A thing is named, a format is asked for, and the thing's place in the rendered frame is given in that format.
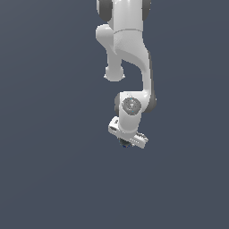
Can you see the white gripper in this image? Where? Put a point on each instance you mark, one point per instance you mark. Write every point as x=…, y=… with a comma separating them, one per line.
x=135, y=138

